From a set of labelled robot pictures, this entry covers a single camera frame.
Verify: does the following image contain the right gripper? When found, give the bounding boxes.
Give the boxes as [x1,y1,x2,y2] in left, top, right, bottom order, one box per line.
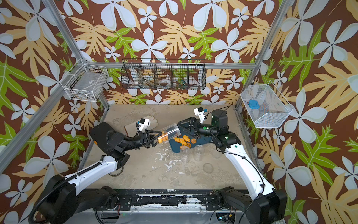
[180,118,220,140]

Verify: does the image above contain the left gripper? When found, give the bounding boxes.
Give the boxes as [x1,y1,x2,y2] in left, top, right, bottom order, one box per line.
[122,131,163,154]

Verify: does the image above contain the clear cookie jar back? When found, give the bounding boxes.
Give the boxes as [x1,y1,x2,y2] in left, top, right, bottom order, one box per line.
[156,123,181,144]

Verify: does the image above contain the clear cookie jar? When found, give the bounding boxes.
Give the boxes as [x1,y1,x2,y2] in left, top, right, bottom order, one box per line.
[156,123,181,144]
[180,146,190,163]
[194,145,205,161]

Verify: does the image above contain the clear jar lid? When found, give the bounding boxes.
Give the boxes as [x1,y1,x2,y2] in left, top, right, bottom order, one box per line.
[203,163,214,174]
[211,149,223,159]

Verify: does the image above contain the clear cookie jar front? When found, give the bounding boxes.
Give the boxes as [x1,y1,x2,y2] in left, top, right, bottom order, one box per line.
[180,146,190,163]

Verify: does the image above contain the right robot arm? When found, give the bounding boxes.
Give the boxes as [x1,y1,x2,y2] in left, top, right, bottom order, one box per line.
[177,107,287,224]

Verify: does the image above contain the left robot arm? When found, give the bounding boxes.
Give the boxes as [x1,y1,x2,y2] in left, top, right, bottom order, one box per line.
[29,122,164,224]

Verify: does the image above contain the orange cookies on tray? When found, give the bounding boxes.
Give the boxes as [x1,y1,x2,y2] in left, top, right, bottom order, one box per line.
[174,135,197,149]

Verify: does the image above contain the teal plastic tray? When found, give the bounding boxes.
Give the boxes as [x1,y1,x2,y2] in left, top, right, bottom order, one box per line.
[169,122,212,153]

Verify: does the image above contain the black hard case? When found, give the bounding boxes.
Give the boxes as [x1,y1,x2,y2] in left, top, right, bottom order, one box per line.
[89,122,114,151]

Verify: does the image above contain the blue object in basket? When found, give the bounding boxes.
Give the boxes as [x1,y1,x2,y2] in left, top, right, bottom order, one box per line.
[249,100,260,110]

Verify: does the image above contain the white mesh basket right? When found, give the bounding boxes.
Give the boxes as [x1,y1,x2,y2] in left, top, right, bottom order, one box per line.
[240,83,293,129]

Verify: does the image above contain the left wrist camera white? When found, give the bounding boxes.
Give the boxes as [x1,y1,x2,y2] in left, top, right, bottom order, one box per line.
[136,118,151,132]

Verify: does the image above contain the black rubber ring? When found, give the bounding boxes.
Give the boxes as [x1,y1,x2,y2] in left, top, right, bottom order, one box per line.
[108,166,124,177]

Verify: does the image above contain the black wire basket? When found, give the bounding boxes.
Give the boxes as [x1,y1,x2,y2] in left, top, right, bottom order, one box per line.
[119,59,207,90]

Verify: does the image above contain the white wire basket left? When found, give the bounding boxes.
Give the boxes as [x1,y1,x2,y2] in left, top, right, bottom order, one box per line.
[61,59,109,102]

